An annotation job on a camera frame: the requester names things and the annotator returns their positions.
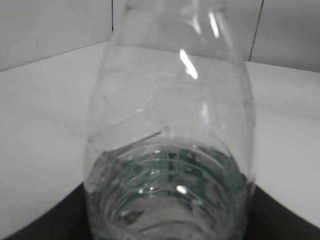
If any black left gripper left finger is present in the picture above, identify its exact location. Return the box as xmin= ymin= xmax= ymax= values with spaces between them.
xmin=2 ymin=183 xmax=88 ymax=240

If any clear plastic water bottle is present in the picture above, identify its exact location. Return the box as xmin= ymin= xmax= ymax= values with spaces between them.
xmin=83 ymin=0 xmax=255 ymax=240

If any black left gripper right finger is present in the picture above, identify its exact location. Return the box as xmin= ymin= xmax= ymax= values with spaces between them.
xmin=247 ymin=186 xmax=320 ymax=240

